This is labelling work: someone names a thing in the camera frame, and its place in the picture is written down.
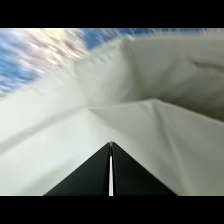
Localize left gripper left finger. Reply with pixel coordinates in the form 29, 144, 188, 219
44, 142, 111, 197

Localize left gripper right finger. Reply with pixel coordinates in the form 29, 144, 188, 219
111, 141, 178, 197

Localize beige pants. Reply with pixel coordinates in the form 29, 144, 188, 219
0, 33, 224, 197

